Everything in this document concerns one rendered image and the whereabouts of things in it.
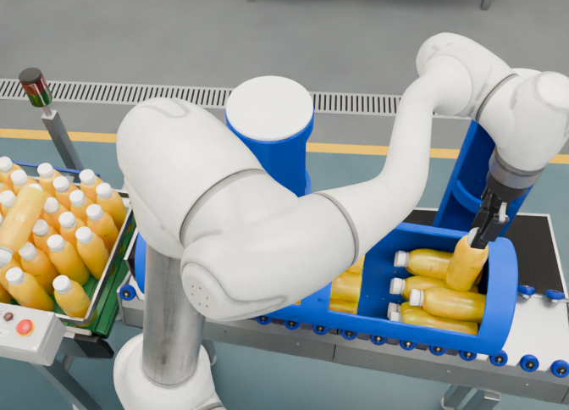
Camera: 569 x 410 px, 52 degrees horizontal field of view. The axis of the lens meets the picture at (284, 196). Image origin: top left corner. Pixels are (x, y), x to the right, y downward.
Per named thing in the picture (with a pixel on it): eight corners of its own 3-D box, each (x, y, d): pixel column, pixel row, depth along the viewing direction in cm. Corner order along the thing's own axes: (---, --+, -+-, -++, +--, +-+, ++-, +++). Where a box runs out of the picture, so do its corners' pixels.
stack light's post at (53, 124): (133, 285, 266) (52, 119, 176) (124, 283, 267) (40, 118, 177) (135, 277, 269) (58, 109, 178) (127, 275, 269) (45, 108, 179)
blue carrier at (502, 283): (486, 375, 145) (522, 320, 123) (146, 314, 155) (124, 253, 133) (483, 278, 163) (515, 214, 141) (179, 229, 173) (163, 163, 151)
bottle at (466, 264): (442, 266, 143) (457, 225, 128) (471, 265, 143) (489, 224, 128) (447, 293, 139) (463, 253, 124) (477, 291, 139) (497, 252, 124)
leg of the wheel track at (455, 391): (455, 412, 233) (501, 357, 182) (440, 410, 234) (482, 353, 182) (455, 398, 236) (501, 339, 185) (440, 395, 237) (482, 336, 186)
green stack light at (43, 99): (47, 108, 170) (41, 96, 166) (26, 106, 171) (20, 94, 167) (56, 93, 174) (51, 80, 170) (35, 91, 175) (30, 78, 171)
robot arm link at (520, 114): (567, 154, 101) (507, 109, 107) (608, 89, 88) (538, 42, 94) (527, 185, 97) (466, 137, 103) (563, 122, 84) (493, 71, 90)
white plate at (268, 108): (266, 153, 176) (266, 156, 177) (331, 107, 187) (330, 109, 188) (207, 104, 188) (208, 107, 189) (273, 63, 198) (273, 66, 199)
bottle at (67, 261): (95, 277, 168) (75, 244, 153) (74, 292, 165) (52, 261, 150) (81, 261, 171) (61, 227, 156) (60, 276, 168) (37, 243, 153)
